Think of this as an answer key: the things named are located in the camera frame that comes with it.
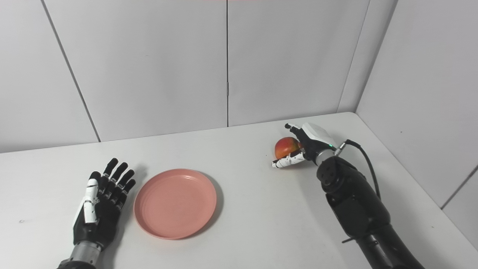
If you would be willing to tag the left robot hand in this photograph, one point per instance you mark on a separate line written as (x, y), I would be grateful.
(101, 209)

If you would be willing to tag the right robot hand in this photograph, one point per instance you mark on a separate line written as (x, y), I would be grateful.
(310, 144)

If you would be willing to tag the red yellow pomegranate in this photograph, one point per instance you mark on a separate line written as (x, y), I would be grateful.
(285, 147)

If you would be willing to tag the pink round plate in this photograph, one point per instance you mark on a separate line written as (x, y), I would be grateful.
(175, 203)

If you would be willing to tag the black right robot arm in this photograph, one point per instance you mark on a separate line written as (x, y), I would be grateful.
(358, 209)

